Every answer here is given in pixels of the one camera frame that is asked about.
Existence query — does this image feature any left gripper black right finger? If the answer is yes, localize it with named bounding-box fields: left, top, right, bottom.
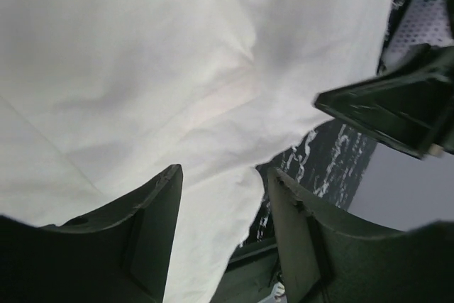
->
left=267, top=169, right=453, bottom=302

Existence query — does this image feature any white plastic laundry basket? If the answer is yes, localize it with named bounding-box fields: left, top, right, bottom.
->
left=382, top=0, right=453, bottom=67

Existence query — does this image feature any white t shirt red print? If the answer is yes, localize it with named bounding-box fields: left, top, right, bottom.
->
left=1, top=0, right=393, bottom=302

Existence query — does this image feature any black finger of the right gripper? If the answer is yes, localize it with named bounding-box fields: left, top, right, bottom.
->
left=314, top=44, right=453, bottom=159

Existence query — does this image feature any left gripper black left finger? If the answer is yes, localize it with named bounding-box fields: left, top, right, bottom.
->
left=1, top=165, right=183, bottom=302

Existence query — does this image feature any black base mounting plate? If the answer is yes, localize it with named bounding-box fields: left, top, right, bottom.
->
left=211, top=237, right=280, bottom=303

